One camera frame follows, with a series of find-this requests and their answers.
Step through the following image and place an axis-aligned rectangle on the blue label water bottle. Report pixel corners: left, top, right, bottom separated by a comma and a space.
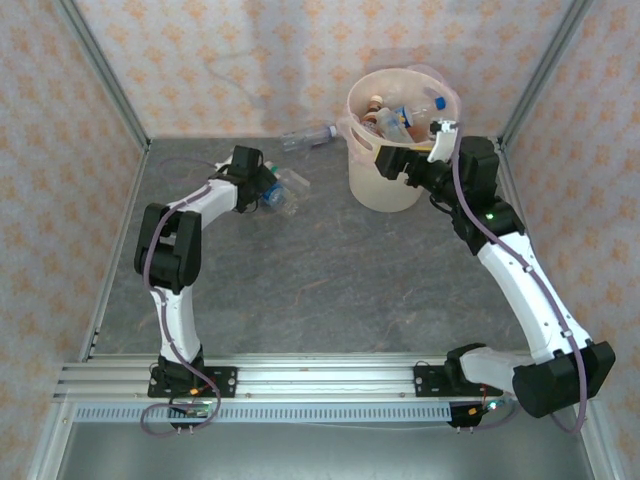
259, 183, 297, 216

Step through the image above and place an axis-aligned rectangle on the beige plastic bin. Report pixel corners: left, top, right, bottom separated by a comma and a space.
346, 69, 461, 214

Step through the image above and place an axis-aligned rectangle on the clear bottle green-ringed white cap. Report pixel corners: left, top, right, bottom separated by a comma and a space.
263, 160, 312, 194

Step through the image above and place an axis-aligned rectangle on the clear bottle with blue cap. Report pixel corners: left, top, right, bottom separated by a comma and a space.
279, 121, 339, 153

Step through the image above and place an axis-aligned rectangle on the green circuit board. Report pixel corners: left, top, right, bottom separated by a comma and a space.
168, 397, 224, 419

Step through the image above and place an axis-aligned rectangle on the small circuit board with leds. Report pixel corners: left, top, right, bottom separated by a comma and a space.
469, 398, 512, 417

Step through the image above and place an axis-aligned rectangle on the aluminium side rail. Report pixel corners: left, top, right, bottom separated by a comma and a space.
492, 137, 571, 361

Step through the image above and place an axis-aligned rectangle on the aluminium frame post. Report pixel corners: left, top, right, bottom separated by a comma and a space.
54, 0, 152, 152
498, 0, 596, 151

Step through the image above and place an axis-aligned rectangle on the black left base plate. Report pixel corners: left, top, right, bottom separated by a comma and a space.
147, 367, 239, 399

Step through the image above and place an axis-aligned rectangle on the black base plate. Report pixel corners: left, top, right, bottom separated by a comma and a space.
413, 363, 484, 399
147, 367, 239, 399

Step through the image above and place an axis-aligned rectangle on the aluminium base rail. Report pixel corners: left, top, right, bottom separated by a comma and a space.
54, 352, 531, 401

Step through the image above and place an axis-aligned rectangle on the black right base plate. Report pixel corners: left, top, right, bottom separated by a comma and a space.
413, 363, 484, 399

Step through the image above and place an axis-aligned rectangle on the slotted grey cable duct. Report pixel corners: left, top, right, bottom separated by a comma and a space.
74, 403, 454, 424

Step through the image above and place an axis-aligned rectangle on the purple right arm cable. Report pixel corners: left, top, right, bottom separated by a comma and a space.
447, 119, 587, 434

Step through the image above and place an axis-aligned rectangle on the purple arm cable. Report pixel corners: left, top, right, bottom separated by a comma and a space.
137, 157, 236, 436
447, 119, 587, 434

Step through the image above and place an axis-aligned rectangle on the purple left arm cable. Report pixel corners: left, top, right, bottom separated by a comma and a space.
137, 157, 236, 436

